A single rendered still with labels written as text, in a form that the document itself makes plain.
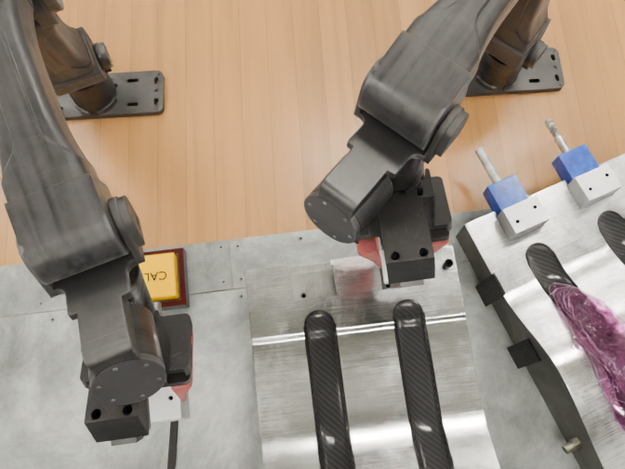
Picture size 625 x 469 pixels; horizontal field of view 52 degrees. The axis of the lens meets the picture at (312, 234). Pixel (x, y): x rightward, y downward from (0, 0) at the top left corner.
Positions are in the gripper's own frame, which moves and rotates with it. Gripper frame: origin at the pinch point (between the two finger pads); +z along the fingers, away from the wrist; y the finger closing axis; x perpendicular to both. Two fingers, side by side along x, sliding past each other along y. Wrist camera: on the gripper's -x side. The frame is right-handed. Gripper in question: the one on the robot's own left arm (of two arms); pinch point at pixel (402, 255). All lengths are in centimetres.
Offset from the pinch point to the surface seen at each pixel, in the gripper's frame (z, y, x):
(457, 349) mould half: 10.0, 5.0, -7.6
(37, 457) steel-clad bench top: 14, -49, -14
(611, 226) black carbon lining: 11.4, 28.3, 8.0
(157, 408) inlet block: -0.1, -27.7, -15.1
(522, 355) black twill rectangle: 16.6, 13.6, -6.2
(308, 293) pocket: 6.8, -12.1, 0.9
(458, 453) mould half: 12.7, 3.1, -18.9
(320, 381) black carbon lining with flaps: 9.1, -11.6, -10.1
